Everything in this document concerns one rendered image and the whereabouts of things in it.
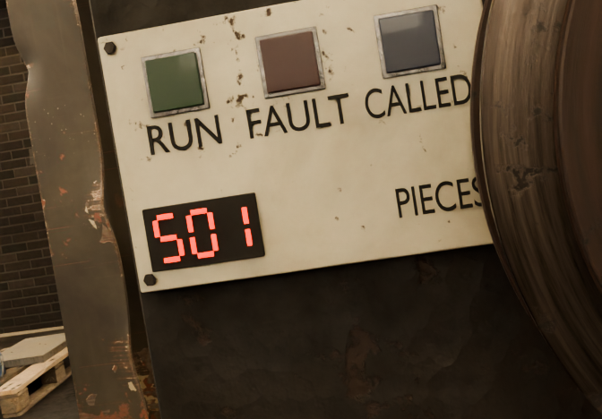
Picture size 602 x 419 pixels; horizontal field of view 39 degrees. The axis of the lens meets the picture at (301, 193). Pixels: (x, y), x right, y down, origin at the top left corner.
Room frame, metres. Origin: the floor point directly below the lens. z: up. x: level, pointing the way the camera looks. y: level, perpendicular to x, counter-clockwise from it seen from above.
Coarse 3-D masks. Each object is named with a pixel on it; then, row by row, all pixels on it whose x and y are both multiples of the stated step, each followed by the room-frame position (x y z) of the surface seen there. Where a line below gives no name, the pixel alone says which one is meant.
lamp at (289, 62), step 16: (304, 32) 0.56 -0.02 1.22; (272, 48) 0.57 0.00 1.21; (288, 48) 0.57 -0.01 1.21; (304, 48) 0.56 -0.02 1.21; (272, 64) 0.57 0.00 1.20; (288, 64) 0.57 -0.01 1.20; (304, 64) 0.56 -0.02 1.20; (272, 80) 0.57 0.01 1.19; (288, 80) 0.57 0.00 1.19; (304, 80) 0.56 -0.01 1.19
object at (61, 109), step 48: (48, 0) 3.10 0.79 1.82; (48, 48) 3.11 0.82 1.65; (96, 48) 3.40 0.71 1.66; (48, 96) 3.11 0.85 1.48; (96, 96) 3.40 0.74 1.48; (48, 144) 3.12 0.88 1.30; (96, 144) 3.09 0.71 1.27; (48, 192) 3.12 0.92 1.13; (96, 192) 3.08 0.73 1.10; (48, 240) 3.13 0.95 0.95; (96, 240) 3.10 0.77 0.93; (96, 288) 3.10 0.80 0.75; (96, 336) 3.11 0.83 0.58; (144, 336) 3.40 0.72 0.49; (96, 384) 3.11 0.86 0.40; (144, 384) 3.40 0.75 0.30
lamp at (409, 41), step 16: (400, 16) 0.56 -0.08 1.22; (416, 16) 0.55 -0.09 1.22; (432, 16) 0.55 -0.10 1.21; (384, 32) 0.56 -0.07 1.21; (400, 32) 0.56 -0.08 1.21; (416, 32) 0.55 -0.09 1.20; (432, 32) 0.55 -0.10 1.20; (384, 48) 0.56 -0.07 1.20; (400, 48) 0.56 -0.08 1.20; (416, 48) 0.55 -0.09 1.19; (432, 48) 0.55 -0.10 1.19; (400, 64) 0.56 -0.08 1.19; (416, 64) 0.55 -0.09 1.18; (432, 64) 0.55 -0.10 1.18
